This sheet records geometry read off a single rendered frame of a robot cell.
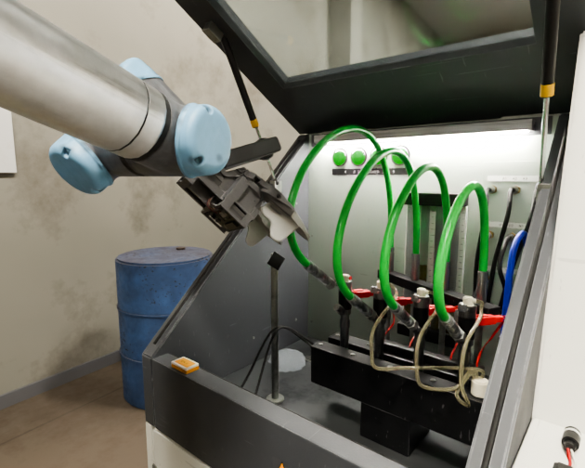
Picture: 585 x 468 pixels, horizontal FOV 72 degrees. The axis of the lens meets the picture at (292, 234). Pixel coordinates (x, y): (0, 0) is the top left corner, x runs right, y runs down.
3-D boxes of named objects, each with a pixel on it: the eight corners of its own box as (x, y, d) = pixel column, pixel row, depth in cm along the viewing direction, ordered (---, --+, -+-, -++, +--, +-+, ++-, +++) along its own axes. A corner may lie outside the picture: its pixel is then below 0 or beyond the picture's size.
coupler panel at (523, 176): (470, 301, 92) (479, 161, 87) (474, 297, 94) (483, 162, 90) (536, 313, 83) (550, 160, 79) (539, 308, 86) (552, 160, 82)
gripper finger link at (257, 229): (255, 261, 72) (228, 226, 67) (273, 236, 75) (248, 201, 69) (268, 264, 70) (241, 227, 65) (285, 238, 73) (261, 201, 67)
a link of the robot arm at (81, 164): (89, 143, 42) (152, 90, 48) (28, 147, 47) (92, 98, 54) (132, 201, 47) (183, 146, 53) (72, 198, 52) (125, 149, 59)
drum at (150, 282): (166, 359, 296) (161, 241, 284) (234, 375, 273) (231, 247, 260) (100, 398, 244) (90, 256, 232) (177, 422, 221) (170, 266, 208)
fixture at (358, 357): (310, 412, 86) (310, 344, 84) (336, 393, 94) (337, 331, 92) (479, 491, 65) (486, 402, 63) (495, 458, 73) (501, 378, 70)
